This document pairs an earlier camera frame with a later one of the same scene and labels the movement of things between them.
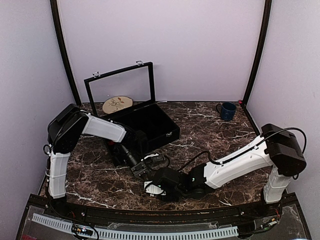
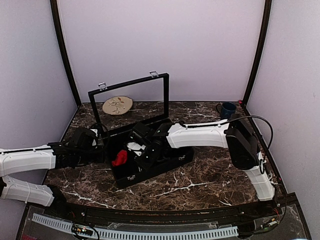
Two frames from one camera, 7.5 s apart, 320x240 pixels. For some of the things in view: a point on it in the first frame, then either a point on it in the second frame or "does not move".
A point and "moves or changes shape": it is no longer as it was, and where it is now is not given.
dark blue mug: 227,112 does not move
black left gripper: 141,170 -> 100,156
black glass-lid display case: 126,95 moves or changes shape
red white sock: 111,143 -> 121,158
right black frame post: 267,14 does not move
